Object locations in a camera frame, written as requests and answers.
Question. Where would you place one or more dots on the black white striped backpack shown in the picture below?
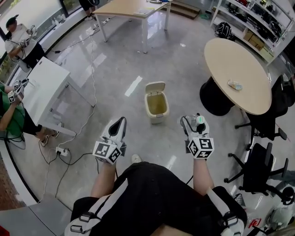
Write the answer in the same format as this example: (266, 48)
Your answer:
(224, 30)

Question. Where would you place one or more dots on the white power strip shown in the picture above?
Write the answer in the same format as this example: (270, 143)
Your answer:
(61, 152)

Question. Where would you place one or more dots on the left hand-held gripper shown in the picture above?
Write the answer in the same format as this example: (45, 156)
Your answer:
(106, 151)

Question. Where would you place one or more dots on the person's left forearm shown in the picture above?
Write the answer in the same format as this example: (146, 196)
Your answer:
(102, 179)

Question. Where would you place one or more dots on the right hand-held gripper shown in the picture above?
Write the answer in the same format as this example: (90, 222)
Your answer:
(201, 147)

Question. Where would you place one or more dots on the clear water jug red cap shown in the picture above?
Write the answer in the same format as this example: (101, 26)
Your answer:
(281, 216)

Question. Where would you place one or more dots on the black office chair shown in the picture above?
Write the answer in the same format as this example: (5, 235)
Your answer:
(258, 168)
(276, 103)

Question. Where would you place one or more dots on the wooden steps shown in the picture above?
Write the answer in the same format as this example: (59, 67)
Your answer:
(182, 10)

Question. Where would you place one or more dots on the black platform trolley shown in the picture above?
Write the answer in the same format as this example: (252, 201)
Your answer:
(238, 200)

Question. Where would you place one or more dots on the wooden desk with white legs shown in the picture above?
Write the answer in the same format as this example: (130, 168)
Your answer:
(124, 8)

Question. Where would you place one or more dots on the round wooden table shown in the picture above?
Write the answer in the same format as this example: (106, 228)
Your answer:
(235, 62)

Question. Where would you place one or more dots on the flat book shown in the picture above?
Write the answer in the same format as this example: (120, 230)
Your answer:
(144, 12)

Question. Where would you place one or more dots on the cardboard box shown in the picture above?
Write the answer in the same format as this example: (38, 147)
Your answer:
(248, 35)
(256, 42)

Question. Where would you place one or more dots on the black framed window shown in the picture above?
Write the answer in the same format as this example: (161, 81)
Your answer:
(46, 9)

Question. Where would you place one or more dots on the white storage shelf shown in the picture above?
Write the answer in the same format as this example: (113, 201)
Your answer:
(217, 13)

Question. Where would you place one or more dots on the white rectangular desk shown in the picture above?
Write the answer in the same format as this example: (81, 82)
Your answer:
(48, 76)

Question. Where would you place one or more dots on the person's left white shoe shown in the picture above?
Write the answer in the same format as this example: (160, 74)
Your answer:
(136, 158)

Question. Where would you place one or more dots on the person's body in black clothing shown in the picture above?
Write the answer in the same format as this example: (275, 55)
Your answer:
(152, 198)

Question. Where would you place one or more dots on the cream open-lid trash bin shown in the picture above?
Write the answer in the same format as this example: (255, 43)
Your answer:
(156, 115)

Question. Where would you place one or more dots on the person's right forearm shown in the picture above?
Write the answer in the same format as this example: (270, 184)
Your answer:
(202, 177)

